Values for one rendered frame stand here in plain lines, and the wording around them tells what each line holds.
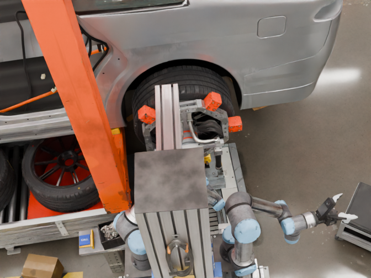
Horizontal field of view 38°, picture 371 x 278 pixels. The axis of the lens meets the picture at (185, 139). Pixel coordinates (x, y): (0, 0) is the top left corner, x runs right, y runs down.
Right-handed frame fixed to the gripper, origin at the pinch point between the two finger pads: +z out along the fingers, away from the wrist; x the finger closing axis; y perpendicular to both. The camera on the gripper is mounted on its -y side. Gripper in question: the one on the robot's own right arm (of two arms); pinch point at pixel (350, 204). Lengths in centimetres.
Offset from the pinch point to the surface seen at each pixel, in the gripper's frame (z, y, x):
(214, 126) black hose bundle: -42, 9, -85
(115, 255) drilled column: -123, 87, -70
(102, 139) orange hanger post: -108, -19, -72
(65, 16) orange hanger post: -106, -103, -60
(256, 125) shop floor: 15, 102, -162
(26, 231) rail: -178, 79, -106
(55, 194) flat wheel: -151, 59, -113
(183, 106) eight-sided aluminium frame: -57, 0, -101
